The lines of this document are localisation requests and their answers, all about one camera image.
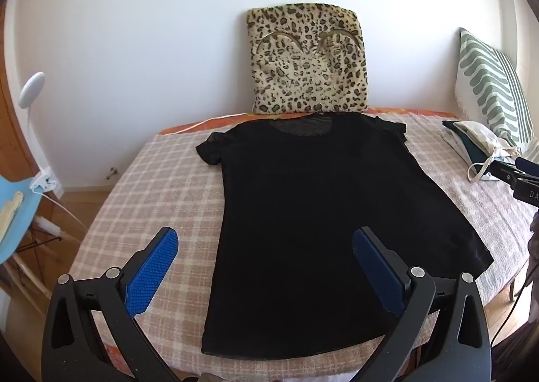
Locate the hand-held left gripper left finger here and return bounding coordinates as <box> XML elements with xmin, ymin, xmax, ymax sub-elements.
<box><xmin>41</xmin><ymin>227</ymin><xmax>182</xmax><ymax>382</ymax></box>

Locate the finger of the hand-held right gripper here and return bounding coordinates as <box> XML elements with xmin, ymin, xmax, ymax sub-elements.
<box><xmin>490</xmin><ymin>163</ymin><xmax>527</xmax><ymax>187</ymax></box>

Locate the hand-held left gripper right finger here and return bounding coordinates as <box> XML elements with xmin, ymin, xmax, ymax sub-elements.
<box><xmin>353</xmin><ymin>226</ymin><xmax>491</xmax><ymax>382</ymax></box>

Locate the black t-shirt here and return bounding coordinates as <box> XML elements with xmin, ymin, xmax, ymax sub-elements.
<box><xmin>196</xmin><ymin>112</ymin><xmax>494</xmax><ymax>356</ymax></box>

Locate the dark green folded cloth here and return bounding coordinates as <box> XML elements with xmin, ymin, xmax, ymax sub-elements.
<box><xmin>442</xmin><ymin>120</ymin><xmax>491</xmax><ymax>170</ymax></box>

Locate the cream cloth bag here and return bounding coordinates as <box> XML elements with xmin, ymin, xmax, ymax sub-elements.
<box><xmin>455</xmin><ymin>120</ymin><xmax>523</xmax><ymax>183</ymax></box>

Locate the beige checked blanket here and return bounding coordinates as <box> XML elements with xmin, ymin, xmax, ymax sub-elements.
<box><xmin>67</xmin><ymin>113</ymin><xmax>537</xmax><ymax>376</ymax></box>

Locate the green striped white pillow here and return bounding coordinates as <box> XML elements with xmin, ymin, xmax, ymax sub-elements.
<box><xmin>454</xmin><ymin>27</ymin><xmax>532</xmax><ymax>151</ymax></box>

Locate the white power strip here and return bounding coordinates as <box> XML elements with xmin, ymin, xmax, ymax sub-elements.
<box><xmin>36</xmin><ymin>216</ymin><xmax>82</xmax><ymax>240</ymax></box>

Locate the light blue chair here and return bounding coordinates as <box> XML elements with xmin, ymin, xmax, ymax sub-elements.
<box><xmin>0</xmin><ymin>174</ymin><xmax>64</xmax><ymax>296</ymax></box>

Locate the cream flat object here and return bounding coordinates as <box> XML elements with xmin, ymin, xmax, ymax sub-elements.
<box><xmin>0</xmin><ymin>192</ymin><xmax>25</xmax><ymax>240</ymax></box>

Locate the wooden door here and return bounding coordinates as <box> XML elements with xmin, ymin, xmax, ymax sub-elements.
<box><xmin>0</xmin><ymin>0</ymin><xmax>39</xmax><ymax>181</ymax></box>

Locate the leopard print cushion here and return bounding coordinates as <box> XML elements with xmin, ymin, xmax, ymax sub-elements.
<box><xmin>246</xmin><ymin>3</ymin><xmax>370</xmax><ymax>115</ymax></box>

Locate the white clip lamp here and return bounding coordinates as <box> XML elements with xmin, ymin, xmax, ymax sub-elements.
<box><xmin>19</xmin><ymin>72</ymin><xmax>60</xmax><ymax>194</ymax></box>

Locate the white lamp cable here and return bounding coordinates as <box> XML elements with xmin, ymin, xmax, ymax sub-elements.
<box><xmin>40</xmin><ymin>190</ymin><xmax>87</xmax><ymax>233</ymax></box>

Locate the black cable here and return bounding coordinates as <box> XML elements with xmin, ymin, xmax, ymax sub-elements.
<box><xmin>490</xmin><ymin>256</ymin><xmax>539</xmax><ymax>345</ymax></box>

